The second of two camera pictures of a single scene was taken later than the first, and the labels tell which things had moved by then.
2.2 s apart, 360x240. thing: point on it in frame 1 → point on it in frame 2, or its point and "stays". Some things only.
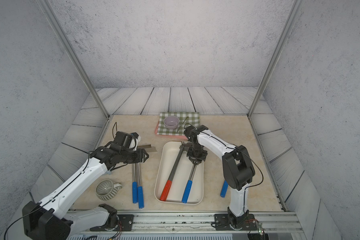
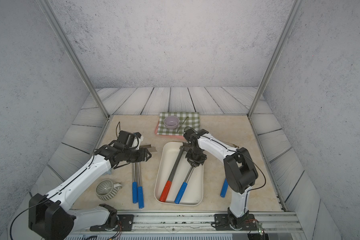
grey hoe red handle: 184,146 stays
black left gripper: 141,156 stays
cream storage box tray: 167,153 stays
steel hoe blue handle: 195,162 → 183,186
